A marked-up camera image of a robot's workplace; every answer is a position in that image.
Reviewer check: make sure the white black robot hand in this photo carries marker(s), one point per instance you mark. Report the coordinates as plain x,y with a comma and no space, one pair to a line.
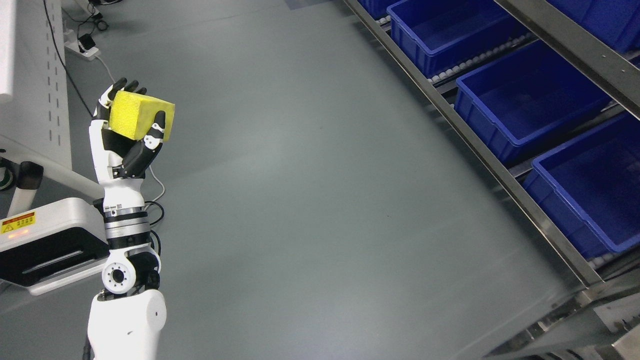
116,156

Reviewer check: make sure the yellow foam block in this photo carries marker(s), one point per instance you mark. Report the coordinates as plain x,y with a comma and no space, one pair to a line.
132,115

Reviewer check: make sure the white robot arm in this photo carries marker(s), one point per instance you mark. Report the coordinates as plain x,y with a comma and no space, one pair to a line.
128,315

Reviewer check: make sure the blue bin right middle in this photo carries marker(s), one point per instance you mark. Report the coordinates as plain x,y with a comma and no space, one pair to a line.
526,102

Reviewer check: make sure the blue bin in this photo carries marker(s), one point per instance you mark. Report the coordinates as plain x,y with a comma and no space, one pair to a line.
614,22
590,187
526,102
438,35

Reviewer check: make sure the steel right shelf rack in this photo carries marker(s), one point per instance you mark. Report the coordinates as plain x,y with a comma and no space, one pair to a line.
613,73

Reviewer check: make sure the white perforated cabinet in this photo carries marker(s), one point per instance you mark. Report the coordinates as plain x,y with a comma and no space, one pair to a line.
34,115

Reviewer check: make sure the white machine base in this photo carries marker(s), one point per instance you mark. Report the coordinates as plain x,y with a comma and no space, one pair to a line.
47,247

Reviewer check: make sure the white power strip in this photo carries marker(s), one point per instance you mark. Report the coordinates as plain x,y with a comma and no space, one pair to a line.
82,46

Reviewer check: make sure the blue bin right far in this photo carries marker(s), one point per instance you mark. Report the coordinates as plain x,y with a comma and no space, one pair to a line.
438,35

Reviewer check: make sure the blue bin right near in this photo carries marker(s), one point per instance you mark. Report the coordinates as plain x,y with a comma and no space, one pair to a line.
590,187

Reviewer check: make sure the blue bin top right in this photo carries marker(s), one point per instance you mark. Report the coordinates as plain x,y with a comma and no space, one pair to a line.
614,22

